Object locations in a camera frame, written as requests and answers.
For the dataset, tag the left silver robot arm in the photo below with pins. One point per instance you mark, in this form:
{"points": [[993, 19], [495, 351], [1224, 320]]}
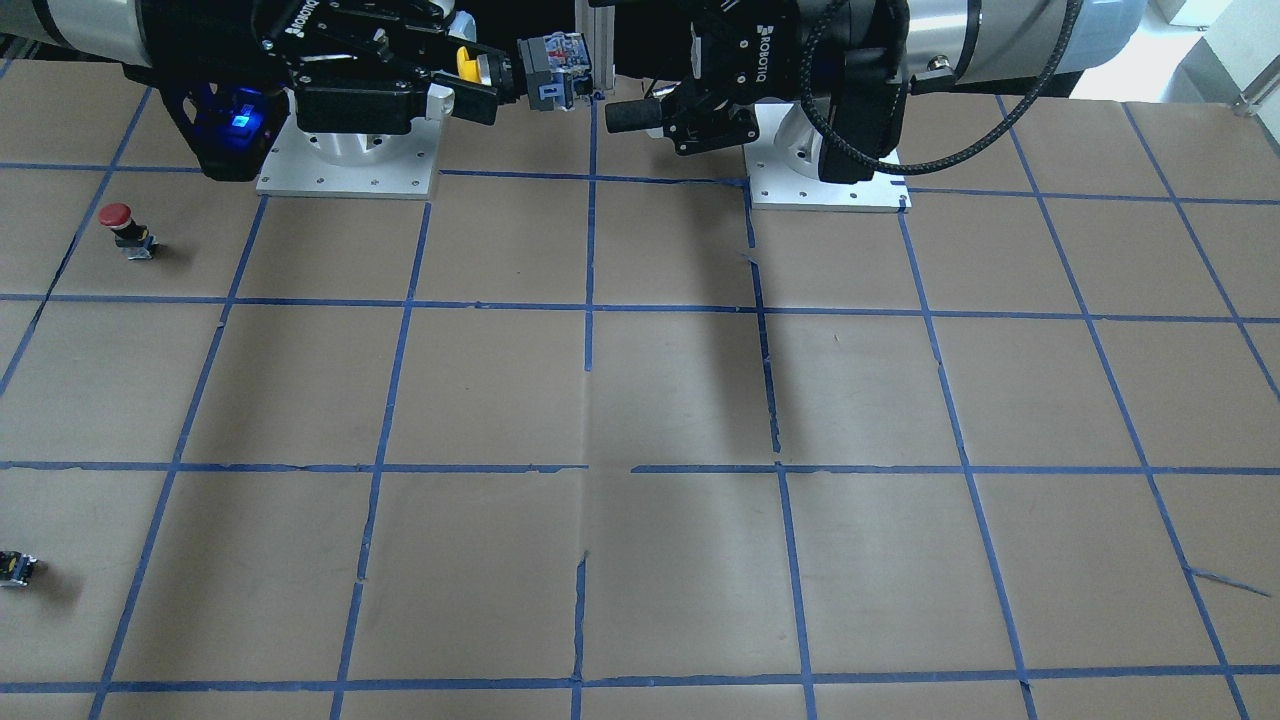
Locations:
{"points": [[849, 65]]}

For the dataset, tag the red push button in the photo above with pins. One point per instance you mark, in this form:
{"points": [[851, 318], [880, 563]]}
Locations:
{"points": [[134, 240]]}

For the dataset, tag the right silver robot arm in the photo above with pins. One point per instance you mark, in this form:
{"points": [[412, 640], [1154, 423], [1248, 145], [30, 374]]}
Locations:
{"points": [[166, 42]]}

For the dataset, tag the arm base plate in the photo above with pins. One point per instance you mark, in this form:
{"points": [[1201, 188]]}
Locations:
{"points": [[327, 166], [790, 168]]}

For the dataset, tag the small black button part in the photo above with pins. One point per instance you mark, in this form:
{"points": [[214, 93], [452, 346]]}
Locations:
{"points": [[17, 568]]}

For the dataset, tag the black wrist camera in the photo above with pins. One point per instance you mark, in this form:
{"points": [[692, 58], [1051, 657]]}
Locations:
{"points": [[230, 129]]}

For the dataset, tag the aluminium frame post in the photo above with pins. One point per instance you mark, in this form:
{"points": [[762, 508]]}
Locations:
{"points": [[598, 22]]}

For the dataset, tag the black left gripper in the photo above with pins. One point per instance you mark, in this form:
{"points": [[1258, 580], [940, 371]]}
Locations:
{"points": [[765, 40]]}

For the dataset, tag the brown paper table cover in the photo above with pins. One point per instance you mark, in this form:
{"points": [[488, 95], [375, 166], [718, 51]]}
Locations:
{"points": [[589, 436]]}

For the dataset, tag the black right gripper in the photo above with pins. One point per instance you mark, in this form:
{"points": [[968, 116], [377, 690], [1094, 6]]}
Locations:
{"points": [[215, 35]]}

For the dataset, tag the yellow push button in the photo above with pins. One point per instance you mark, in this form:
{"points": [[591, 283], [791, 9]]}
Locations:
{"points": [[554, 72]]}

